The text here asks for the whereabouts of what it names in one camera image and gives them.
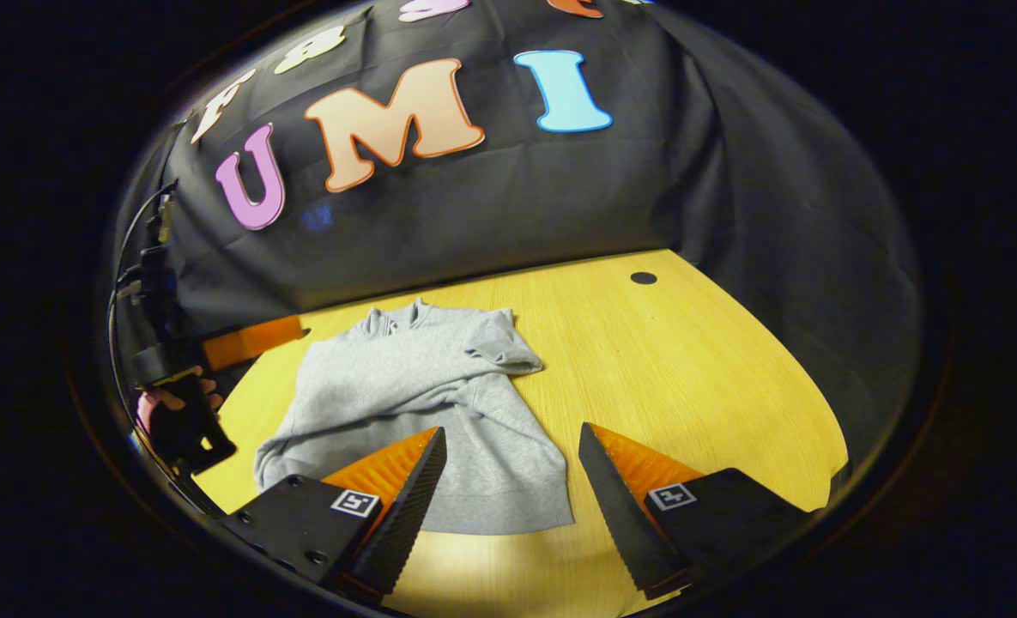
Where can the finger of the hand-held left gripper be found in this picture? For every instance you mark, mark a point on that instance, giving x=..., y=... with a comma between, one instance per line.
x=251, y=341

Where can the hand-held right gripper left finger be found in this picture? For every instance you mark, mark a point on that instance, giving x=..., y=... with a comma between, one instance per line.
x=405, y=515

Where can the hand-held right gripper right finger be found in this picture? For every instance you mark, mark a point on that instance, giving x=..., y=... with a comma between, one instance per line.
x=620, y=515

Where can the grey zip-collar sweatshirt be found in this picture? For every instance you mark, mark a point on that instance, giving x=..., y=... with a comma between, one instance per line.
x=405, y=378

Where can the black backdrop cloth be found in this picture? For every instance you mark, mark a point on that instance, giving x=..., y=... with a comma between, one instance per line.
x=517, y=197

